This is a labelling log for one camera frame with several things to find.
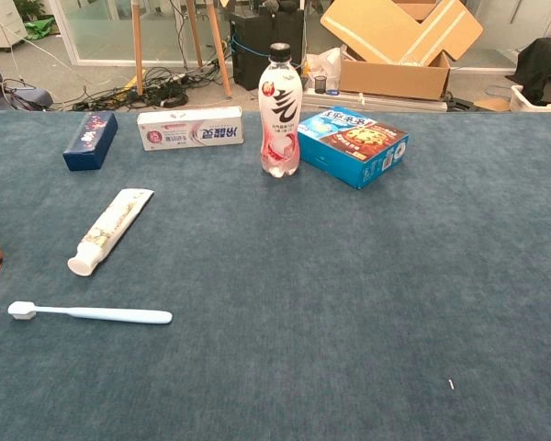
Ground white floral toothpaste tube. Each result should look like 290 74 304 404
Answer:
67 187 155 277

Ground light blue toothbrush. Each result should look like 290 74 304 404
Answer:
7 300 174 325

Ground white pink toothpaste box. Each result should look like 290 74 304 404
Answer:
136 106 245 152

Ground blue table mat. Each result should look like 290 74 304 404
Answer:
0 109 551 441

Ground pink white drink bottle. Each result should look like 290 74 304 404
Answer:
257 42 303 178

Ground blue cookie box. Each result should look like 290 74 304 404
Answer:
297 106 410 190

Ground white plastic bag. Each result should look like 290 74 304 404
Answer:
305 47 343 92

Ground black computer tower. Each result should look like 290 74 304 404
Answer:
230 8 306 92

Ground open cardboard box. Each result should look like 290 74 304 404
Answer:
320 0 484 102

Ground dark blue narrow box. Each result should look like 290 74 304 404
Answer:
62 110 119 173

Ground wooden easel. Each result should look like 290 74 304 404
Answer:
131 0 233 99

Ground dark blue machine base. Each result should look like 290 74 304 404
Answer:
0 39 54 112

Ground white storage bin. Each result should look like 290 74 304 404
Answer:
509 85 551 113

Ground green bag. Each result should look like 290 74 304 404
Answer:
25 17 56 41

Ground black cloth cover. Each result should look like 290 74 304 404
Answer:
517 37 551 107

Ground white cabinet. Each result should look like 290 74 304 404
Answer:
0 0 28 49

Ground black cable bundle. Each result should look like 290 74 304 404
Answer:
73 66 221 112

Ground black floor bracket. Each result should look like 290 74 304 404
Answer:
444 90 481 113

